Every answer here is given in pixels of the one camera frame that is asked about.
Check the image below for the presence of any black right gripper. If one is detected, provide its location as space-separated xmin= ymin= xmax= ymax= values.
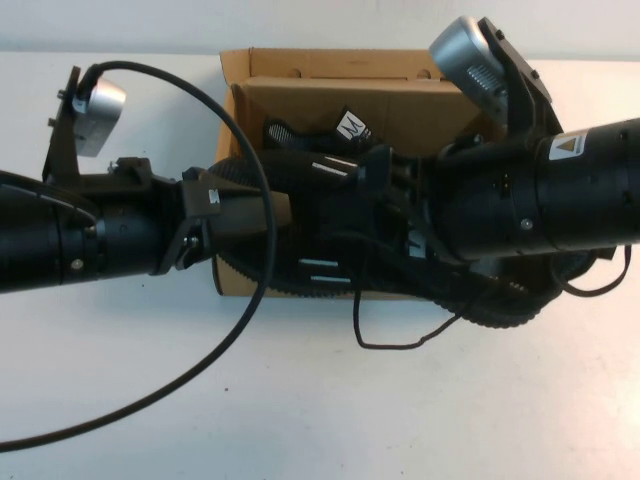
xmin=366 ymin=138 xmax=541 ymax=264

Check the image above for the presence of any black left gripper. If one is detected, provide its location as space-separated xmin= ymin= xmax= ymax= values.
xmin=56 ymin=168 xmax=295 ymax=288

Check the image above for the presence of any black knit sneaker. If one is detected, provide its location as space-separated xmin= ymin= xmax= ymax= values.
xmin=209 ymin=147 xmax=599 ymax=351
xmin=262 ymin=104 xmax=386 ymax=151

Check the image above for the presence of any brown cardboard shoe box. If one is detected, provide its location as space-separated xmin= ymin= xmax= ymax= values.
xmin=209 ymin=47 xmax=506 ymax=301

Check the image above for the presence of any black left camera cable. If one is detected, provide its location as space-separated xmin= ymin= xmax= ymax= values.
xmin=0 ymin=59 xmax=280 ymax=455

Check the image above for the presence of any black camera cable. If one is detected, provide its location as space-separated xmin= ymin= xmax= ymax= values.
xmin=557 ymin=243 xmax=630 ymax=295
xmin=0 ymin=59 xmax=280 ymax=455

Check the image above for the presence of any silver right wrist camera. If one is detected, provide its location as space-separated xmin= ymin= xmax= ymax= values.
xmin=428 ymin=16 xmax=507 ymax=114

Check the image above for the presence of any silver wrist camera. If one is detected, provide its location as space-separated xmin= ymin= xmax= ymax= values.
xmin=428 ymin=16 xmax=507 ymax=114
xmin=72 ymin=74 xmax=127 ymax=157

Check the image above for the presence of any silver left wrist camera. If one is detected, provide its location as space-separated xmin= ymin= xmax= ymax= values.
xmin=72 ymin=74 xmax=127 ymax=157

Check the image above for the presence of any black right camera mount bracket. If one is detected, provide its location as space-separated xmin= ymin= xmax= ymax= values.
xmin=477 ymin=17 xmax=554 ymax=141

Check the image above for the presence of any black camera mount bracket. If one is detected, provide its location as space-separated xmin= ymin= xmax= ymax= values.
xmin=42 ymin=64 xmax=156 ymax=187
xmin=477 ymin=17 xmax=554 ymax=141

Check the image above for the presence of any black left camera mount bracket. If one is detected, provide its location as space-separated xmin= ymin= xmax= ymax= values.
xmin=42 ymin=64 xmax=156 ymax=187

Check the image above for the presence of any black right camera cable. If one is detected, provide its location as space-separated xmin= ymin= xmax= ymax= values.
xmin=557 ymin=243 xmax=630 ymax=295

